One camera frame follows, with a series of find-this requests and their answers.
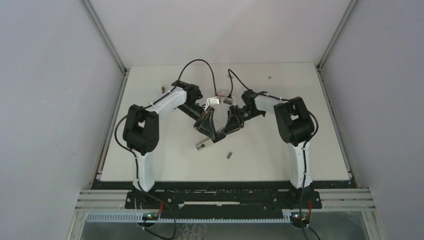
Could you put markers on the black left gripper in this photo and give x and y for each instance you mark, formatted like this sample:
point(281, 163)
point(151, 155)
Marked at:
point(206, 119)

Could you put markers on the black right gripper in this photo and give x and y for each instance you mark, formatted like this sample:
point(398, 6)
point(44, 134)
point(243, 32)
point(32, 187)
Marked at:
point(234, 122)

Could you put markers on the black and grey large stapler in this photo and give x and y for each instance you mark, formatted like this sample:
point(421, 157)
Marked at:
point(206, 142)

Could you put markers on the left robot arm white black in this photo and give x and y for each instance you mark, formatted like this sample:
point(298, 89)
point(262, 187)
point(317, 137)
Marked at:
point(141, 130)

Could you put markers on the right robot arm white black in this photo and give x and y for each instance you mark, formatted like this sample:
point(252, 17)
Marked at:
point(294, 124)

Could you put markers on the red white staple box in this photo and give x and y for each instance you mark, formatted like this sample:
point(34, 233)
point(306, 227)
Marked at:
point(222, 93)

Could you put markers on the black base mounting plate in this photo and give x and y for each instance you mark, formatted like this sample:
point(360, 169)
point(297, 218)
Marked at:
point(225, 211)

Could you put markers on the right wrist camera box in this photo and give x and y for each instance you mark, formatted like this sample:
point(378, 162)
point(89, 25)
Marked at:
point(229, 101)

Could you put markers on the aluminium front rail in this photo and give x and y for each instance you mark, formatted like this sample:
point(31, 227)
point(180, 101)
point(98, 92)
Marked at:
point(353, 199)

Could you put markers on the aluminium frame corner post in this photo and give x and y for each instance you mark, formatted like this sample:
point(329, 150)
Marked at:
point(102, 32)

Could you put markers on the white cable duct strip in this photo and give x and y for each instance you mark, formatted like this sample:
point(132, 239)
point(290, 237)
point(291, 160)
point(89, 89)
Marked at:
point(132, 217)

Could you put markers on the right aluminium frame post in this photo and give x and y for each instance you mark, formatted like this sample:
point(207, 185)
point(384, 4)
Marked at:
point(337, 33)

